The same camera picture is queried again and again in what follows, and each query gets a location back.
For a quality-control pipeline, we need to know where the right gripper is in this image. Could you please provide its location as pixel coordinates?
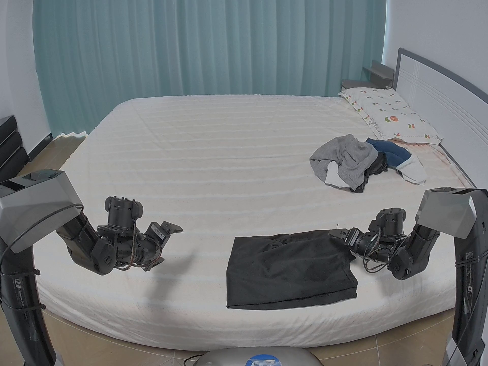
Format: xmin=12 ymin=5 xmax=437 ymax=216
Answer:
xmin=329 ymin=227 xmax=372 ymax=256

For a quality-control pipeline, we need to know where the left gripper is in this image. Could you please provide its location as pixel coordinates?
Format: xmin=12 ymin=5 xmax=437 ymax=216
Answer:
xmin=134 ymin=221 xmax=184 ymax=273

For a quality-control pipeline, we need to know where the black T-shirt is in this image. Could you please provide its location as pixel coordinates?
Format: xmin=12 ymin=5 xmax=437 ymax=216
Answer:
xmin=226 ymin=232 xmax=359 ymax=311

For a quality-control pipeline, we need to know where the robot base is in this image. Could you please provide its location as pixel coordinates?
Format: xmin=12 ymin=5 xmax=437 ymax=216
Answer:
xmin=194 ymin=347 xmax=319 ymax=366

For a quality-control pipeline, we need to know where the pile of clothes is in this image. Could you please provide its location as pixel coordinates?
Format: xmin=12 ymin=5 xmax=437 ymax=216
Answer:
xmin=309 ymin=135 xmax=427 ymax=193

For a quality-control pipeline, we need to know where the bed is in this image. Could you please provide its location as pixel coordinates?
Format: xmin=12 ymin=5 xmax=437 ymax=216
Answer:
xmin=36 ymin=47 xmax=488 ymax=348

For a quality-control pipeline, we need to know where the white printed pillow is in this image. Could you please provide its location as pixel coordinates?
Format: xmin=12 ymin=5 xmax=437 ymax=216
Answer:
xmin=337 ymin=86 xmax=444 ymax=145

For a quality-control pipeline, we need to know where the grey bedside table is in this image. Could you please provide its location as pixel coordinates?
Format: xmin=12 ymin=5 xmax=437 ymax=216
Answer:
xmin=341 ymin=60 xmax=394 ymax=90

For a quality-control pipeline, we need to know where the black chest of drawers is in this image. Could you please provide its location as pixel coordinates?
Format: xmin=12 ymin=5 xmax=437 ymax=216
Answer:
xmin=0 ymin=115 xmax=31 ymax=182

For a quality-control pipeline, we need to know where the blue-green curtain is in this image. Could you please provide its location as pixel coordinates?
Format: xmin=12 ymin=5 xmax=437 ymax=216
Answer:
xmin=34 ymin=0 xmax=387 ymax=136

